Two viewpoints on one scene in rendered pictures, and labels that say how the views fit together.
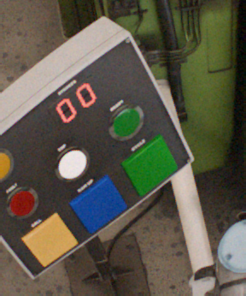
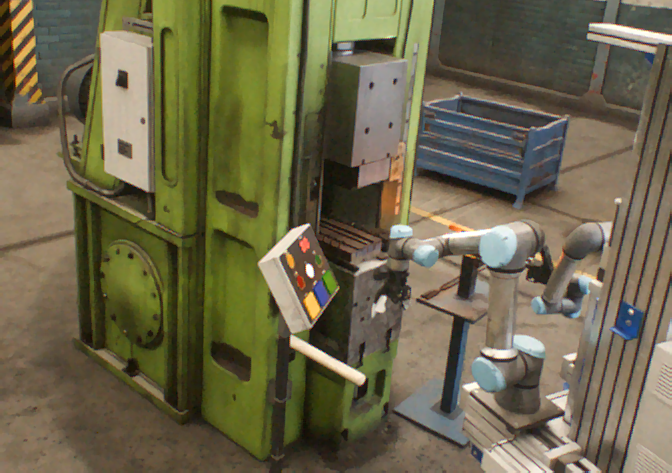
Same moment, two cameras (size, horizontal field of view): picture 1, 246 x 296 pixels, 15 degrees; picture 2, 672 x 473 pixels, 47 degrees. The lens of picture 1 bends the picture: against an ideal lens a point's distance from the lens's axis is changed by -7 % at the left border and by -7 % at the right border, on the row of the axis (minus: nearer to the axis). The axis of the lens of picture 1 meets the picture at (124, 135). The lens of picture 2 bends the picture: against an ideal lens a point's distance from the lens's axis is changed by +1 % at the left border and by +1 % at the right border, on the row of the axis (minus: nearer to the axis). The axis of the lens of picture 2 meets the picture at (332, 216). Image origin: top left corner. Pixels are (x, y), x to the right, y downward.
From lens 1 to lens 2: 2.27 m
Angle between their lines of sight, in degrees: 55
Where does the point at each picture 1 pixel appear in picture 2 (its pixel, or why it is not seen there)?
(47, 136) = (300, 255)
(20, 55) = (152, 434)
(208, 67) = not seen: hidden behind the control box
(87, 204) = (318, 290)
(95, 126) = (311, 257)
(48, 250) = (313, 309)
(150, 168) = (330, 282)
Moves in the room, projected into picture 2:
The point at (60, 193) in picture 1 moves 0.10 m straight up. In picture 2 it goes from (309, 282) to (311, 257)
